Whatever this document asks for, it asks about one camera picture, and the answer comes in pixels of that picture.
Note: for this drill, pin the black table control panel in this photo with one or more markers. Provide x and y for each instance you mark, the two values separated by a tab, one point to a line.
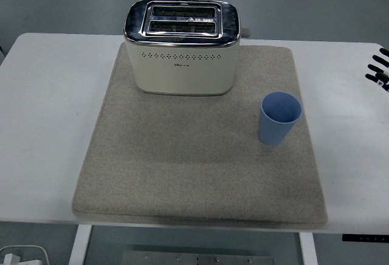
364	238

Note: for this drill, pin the beige felt table mat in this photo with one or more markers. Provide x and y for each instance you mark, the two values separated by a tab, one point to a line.
188	161

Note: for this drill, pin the cream and chrome toaster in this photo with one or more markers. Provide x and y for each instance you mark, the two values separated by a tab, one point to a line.
182	70

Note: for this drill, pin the white rounded tray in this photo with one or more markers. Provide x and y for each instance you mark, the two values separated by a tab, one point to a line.
41	254

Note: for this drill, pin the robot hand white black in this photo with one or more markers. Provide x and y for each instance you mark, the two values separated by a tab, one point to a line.
383	78

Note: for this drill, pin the white table leg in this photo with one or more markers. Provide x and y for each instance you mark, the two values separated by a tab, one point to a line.
79	245
308	248

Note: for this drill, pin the blue ribbed plastic cup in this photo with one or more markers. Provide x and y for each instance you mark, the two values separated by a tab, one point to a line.
272	131

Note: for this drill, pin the white power adapter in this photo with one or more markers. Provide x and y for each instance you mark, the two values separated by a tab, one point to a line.
10	259

